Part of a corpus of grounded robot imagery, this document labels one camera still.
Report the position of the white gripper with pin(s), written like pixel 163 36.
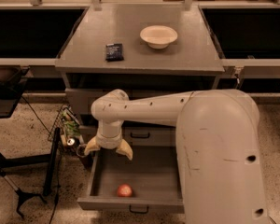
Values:
pixel 108 142

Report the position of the red apple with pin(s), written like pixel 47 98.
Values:
pixel 125 190

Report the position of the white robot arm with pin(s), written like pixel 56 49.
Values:
pixel 217 145

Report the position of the grey middle drawer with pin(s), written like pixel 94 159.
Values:
pixel 135 133

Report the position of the grey drawer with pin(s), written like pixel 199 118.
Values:
pixel 135 133
pixel 83 89
pixel 152 174

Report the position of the grey bottom drawer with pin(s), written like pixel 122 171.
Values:
pixel 152 174

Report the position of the grey top drawer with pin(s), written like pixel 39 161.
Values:
pixel 83 89

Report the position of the grey drawer cabinet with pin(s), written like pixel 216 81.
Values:
pixel 192 54

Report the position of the brown cup on floor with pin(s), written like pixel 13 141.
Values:
pixel 86 160

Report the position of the dark blue snack packet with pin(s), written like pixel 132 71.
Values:
pixel 114 52

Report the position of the black stand with legs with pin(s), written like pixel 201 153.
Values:
pixel 48 158

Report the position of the white bowl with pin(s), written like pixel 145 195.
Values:
pixel 158 36

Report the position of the dark bin at left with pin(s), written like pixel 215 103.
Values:
pixel 12 86

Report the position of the wire basket with items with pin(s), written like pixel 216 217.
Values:
pixel 68 124

